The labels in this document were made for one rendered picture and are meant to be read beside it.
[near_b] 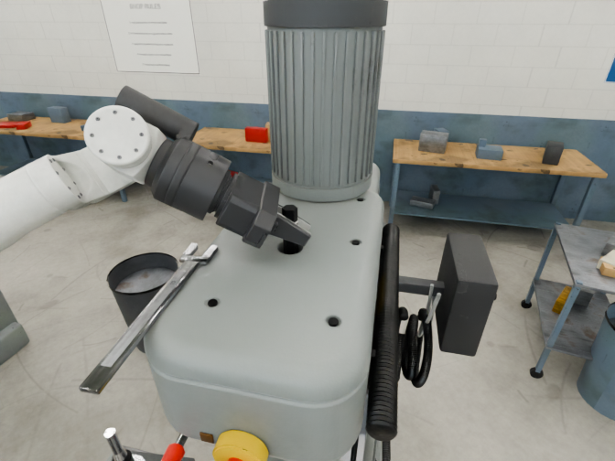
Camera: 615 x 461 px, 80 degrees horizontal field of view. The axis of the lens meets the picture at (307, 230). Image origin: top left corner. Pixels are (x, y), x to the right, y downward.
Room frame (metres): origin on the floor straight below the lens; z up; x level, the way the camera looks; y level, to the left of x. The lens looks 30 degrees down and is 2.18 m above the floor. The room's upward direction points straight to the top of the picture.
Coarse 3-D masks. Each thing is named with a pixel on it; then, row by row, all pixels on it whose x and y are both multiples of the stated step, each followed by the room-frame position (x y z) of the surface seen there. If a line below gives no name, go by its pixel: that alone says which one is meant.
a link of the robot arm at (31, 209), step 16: (16, 176) 0.38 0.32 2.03; (0, 192) 0.36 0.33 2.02; (16, 192) 0.36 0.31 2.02; (32, 192) 0.37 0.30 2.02; (0, 208) 0.35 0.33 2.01; (16, 208) 0.36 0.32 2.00; (32, 208) 0.36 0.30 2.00; (48, 208) 0.37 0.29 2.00; (0, 224) 0.34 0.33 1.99; (16, 224) 0.35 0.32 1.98; (32, 224) 0.36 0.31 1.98; (0, 240) 0.34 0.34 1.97; (16, 240) 0.36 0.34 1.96
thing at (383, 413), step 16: (384, 240) 0.61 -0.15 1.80; (384, 256) 0.55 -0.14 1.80; (384, 272) 0.51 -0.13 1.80; (384, 288) 0.46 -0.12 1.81; (384, 304) 0.42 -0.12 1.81; (384, 320) 0.39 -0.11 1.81; (384, 336) 0.36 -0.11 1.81; (384, 352) 0.33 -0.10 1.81; (384, 368) 0.31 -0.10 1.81; (384, 384) 0.28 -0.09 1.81; (368, 400) 0.27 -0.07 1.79; (384, 400) 0.26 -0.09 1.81; (368, 416) 0.25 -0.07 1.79; (384, 416) 0.24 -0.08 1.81; (368, 432) 0.24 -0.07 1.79; (384, 432) 0.23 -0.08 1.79
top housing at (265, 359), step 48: (240, 240) 0.47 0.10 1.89; (336, 240) 0.47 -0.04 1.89; (192, 288) 0.36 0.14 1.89; (240, 288) 0.36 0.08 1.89; (288, 288) 0.36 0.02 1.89; (336, 288) 0.36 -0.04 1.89; (192, 336) 0.28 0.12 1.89; (240, 336) 0.28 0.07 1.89; (288, 336) 0.28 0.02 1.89; (336, 336) 0.28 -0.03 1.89; (192, 384) 0.25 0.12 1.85; (240, 384) 0.24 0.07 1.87; (288, 384) 0.23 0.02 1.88; (336, 384) 0.23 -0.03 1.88; (192, 432) 0.25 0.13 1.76; (288, 432) 0.23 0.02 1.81; (336, 432) 0.23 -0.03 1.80
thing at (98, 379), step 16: (192, 256) 0.42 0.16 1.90; (208, 256) 0.42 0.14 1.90; (176, 272) 0.38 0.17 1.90; (192, 272) 0.39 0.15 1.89; (176, 288) 0.35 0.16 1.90; (160, 304) 0.32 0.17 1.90; (144, 320) 0.29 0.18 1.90; (128, 336) 0.27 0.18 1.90; (144, 336) 0.28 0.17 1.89; (112, 352) 0.25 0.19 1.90; (128, 352) 0.25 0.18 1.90; (96, 368) 0.23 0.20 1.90; (112, 368) 0.23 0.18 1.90; (96, 384) 0.21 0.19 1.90
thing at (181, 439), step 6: (180, 438) 0.28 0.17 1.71; (186, 438) 0.28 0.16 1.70; (174, 444) 0.27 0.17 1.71; (180, 444) 0.27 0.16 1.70; (168, 450) 0.26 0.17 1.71; (174, 450) 0.26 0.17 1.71; (180, 450) 0.26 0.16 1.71; (168, 456) 0.25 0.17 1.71; (174, 456) 0.25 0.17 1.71; (180, 456) 0.25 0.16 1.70
